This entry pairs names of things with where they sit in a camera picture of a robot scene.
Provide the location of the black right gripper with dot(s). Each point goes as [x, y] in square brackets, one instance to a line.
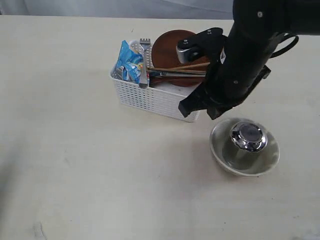
[217, 94]

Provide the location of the white perforated plastic basket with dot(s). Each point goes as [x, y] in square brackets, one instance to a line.
[163, 99]

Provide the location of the shiny steel cup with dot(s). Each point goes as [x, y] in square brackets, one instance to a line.
[245, 139]

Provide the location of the white ceramic bowl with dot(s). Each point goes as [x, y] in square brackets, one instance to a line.
[257, 165]

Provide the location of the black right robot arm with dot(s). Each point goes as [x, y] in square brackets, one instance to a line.
[262, 29]

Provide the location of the brown wooden chopstick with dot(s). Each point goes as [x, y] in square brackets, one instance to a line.
[186, 71]
[186, 67]

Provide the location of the silver metal fork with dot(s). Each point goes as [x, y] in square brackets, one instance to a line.
[145, 44]

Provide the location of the round brown wooden plate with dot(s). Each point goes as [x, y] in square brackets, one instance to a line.
[163, 55]

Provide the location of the blue snack packet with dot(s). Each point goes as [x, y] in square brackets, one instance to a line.
[129, 64]

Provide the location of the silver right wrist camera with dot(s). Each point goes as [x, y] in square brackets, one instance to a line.
[186, 55]

